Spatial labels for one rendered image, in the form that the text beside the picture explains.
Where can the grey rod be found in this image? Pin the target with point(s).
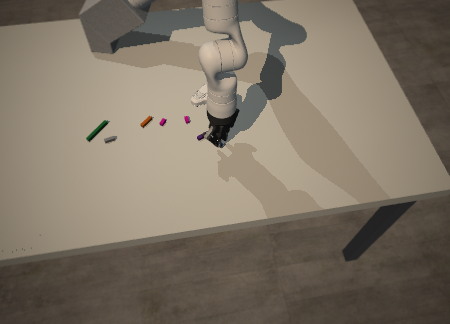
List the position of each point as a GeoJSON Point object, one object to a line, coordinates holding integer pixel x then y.
{"type": "Point", "coordinates": [109, 139]}

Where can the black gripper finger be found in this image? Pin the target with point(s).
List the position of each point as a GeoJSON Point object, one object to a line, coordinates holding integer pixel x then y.
{"type": "Point", "coordinates": [214, 137]}
{"type": "Point", "coordinates": [227, 129]}

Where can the orange rectangular bar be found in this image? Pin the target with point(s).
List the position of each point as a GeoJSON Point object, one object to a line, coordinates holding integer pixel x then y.
{"type": "Point", "coordinates": [146, 121]}

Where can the dark green rod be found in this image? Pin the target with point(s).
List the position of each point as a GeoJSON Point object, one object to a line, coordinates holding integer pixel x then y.
{"type": "Point", "coordinates": [97, 130]}

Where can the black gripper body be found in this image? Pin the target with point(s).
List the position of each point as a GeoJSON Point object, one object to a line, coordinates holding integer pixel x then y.
{"type": "Point", "coordinates": [217, 122]}

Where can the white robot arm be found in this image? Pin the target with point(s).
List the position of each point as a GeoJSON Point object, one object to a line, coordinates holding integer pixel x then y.
{"type": "Point", "coordinates": [221, 56]}

